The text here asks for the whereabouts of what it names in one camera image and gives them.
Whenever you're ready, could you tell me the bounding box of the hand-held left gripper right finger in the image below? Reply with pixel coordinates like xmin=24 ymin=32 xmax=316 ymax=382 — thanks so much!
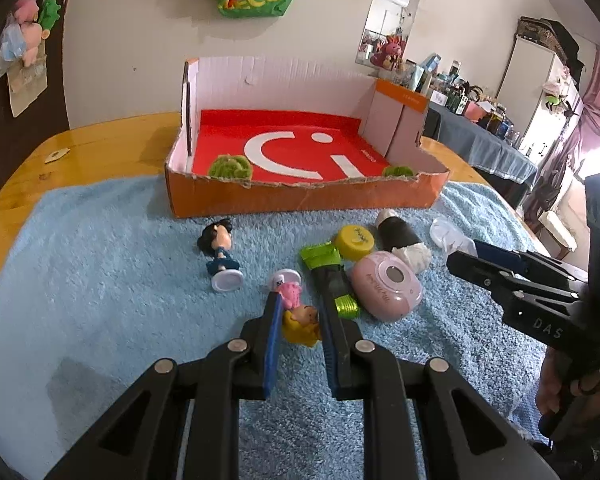
xmin=320 ymin=292 xmax=561 ymax=480

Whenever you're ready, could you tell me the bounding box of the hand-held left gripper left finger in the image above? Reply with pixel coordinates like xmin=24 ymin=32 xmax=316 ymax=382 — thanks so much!
xmin=45 ymin=292 xmax=286 ymax=480

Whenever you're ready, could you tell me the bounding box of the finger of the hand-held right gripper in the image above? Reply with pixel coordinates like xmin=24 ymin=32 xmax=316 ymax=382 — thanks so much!
xmin=475 ymin=241 xmax=588 ymax=283
xmin=447 ymin=250 xmax=581 ymax=307

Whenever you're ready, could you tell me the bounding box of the blonde doll figurine pink dress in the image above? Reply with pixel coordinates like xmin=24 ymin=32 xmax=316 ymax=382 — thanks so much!
xmin=271 ymin=269 xmax=323 ymax=348

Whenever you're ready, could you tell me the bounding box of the clear plastic container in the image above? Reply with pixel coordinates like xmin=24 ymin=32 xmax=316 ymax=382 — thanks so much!
xmin=429 ymin=217 xmax=478 ymax=261

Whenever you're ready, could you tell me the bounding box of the pink rounded device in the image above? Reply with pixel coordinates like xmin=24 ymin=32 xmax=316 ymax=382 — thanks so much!
xmin=350 ymin=252 xmax=425 ymax=323

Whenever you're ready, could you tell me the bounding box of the black-haired doll figurine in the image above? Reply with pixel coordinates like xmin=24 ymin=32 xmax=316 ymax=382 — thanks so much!
xmin=196 ymin=217 xmax=245 ymax=293

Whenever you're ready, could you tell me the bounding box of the orange white cardboard box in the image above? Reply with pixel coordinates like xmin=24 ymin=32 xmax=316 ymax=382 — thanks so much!
xmin=164 ymin=56 xmax=451 ymax=219

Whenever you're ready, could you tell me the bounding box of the person's right hand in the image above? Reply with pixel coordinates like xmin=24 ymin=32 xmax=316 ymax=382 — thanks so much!
xmin=535 ymin=349 xmax=573 ymax=438

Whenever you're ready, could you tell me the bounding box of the black and white toy roll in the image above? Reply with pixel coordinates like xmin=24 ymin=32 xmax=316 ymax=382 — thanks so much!
xmin=375 ymin=208 xmax=433 ymax=275

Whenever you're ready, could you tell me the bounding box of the side table with blue cloth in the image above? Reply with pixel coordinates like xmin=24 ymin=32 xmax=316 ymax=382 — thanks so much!
xmin=422 ymin=100 xmax=538 ymax=201

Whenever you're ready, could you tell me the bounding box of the yellow round lid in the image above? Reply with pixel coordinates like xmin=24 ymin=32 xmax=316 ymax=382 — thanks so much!
xmin=336 ymin=225 xmax=376 ymax=261

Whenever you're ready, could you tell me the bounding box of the cluster of cosmetic bottles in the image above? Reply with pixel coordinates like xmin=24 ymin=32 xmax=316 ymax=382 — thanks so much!
xmin=405 ymin=52 xmax=526 ymax=146

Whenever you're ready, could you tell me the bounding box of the white cabinet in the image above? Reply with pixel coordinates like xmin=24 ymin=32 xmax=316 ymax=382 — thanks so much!
xmin=497 ymin=35 xmax=581 ymax=161

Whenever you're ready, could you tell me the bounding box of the pink curtain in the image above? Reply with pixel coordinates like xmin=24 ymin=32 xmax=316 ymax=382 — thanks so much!
xmin=525 ymin=45 xmax=600 ymax=241

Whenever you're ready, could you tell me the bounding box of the light blue towel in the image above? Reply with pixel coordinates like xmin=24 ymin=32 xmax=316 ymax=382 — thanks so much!
xmin=0 ymin=175 xmax=571 ymax=480

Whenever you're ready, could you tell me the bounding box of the dark bag on cabinet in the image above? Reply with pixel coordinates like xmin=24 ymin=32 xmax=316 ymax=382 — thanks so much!
xmin=517 ymin=16 xmax=586 ymax=76

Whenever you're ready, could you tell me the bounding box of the pink plush toy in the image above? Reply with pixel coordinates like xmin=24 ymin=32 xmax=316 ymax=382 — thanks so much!
xmin=372 ymin=34 xmax=406 ymax=68

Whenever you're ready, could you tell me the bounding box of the beige paper sheet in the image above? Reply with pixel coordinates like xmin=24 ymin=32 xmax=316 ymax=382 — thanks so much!
xmin=7 ymin=55 xmax=48 ymax=118

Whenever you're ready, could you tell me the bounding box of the green hanging plush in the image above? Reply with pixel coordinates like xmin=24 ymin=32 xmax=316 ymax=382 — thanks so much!
xmin=37 ymin=0 xmax=62 ymax=31

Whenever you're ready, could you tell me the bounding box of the pink hanging plush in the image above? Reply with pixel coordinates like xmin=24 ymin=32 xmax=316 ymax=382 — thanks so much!
xmin=14 ymin=0 xmax=43 ymax=68

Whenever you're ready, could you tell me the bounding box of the wall mirror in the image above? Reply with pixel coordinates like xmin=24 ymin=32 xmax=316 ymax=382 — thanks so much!
xmin=355 ymin=0 xmax=427 ymax=92

